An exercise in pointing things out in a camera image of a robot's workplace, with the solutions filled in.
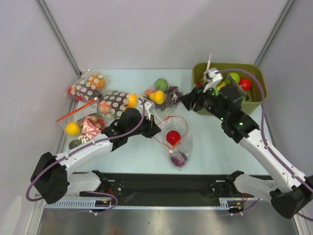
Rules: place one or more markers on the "red fake apple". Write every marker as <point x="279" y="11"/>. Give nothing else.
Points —
<point x="173" y="137"/>

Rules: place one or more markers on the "polka dot bag far left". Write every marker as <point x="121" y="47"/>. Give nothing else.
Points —
<point x="89" y="86"/>

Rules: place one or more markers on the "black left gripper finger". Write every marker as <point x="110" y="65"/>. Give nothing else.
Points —
<point x="150" y="134"/>
<point x="152" y="126"/>

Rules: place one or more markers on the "red fake tomato in bin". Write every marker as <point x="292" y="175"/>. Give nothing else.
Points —
<point x="245" y="84"/>

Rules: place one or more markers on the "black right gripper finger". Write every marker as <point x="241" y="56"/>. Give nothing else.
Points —
<point x="188" y="104"/>
<point x="189" y="97"/>

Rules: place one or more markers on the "olive green plastic bin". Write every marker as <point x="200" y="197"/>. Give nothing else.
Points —
<point x="255" y="97"/>

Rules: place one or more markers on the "orange-zip bag with lemon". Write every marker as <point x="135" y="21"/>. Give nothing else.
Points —
<point x="90" y="120"/>

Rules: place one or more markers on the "purple fake onion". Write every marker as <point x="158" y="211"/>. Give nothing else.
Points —
<point x="179" y="159"/>

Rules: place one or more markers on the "polka dot bag middle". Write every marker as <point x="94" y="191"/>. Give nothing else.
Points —
<point x="113" y="103"/>

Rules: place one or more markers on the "clear bag with grapes pear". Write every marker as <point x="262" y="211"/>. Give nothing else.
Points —
<point x="165" y="97"/>

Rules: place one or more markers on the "clear orange-zip plastic bag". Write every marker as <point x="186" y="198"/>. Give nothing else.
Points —
<point x="185" y="144"/>

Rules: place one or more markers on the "polka dot bag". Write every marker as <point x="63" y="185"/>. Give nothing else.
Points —
<point x="89" y="86"/>
<point x="113" y="103"/>

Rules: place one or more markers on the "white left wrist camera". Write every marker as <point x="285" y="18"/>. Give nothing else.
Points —
<point x="146" y="105"/>

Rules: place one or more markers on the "yellow fake lemon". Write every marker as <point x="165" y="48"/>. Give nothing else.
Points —
<point x="73" y="129"/>

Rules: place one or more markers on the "grey fake fish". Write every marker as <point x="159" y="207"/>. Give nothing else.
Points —
<point x="230" y="81"/>

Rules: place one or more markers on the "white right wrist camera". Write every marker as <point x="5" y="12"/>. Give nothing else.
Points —
<point x="213" y="78"/>

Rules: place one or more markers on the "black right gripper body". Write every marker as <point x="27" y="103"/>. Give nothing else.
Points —
<point x="197" y="102"/>

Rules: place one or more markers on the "yellow fake pear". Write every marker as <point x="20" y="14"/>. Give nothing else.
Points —
<point x="158" y="97"/>

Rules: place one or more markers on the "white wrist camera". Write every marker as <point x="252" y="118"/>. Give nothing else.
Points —
<point x="146" y="105"/>
<point x="213" y="78"/>

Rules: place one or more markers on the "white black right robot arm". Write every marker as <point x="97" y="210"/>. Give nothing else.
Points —
<point x="290" y="189"/>

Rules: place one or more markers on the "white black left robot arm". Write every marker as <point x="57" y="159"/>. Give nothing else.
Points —
<point x="54" y="175"/>

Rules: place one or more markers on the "green fake apple in bin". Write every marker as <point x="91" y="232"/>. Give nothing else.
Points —
<point x="235" y="76"/>

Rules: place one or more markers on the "fake green onion stalk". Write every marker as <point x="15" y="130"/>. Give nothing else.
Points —
<point x="208" y="62"/>

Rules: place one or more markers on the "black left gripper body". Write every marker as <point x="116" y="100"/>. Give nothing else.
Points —
<point x="144" y="127"/>

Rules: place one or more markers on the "white cable duct strip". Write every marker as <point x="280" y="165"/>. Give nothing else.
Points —
<point x="105" y="203"/>

